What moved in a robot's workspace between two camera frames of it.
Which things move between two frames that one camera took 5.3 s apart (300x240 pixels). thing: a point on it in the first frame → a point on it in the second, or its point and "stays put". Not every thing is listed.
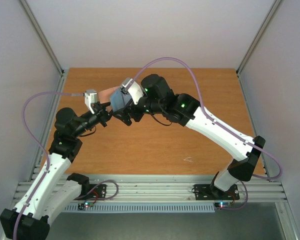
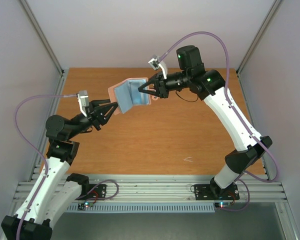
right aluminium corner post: [275, 5] stays put
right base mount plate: [208, 192] stays put
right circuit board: [220, 205] stays put
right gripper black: [129, 113] → [161, 85]
